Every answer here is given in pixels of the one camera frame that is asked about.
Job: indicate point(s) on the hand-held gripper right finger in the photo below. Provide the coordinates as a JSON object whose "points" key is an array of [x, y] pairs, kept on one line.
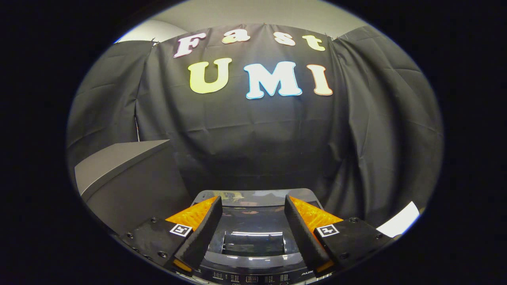
{"points": [[303, 233]]}

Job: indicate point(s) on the white flat sheet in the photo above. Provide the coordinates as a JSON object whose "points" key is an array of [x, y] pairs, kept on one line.
{"points": [[400, 221]]}

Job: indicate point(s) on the black backdrop cloth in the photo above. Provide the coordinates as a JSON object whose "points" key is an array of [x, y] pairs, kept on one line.
{"points": [[257, 130]]}

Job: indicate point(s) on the dark grey washing machine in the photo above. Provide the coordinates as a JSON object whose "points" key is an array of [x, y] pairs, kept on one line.
{"points": [[253, 275]]}

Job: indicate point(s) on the grey cabinet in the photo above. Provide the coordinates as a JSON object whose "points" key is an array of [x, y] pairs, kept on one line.
{"points": [[130, 186]]}

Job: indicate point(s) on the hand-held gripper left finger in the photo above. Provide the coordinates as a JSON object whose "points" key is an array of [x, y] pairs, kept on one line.
{"points": [[202, 233]]}

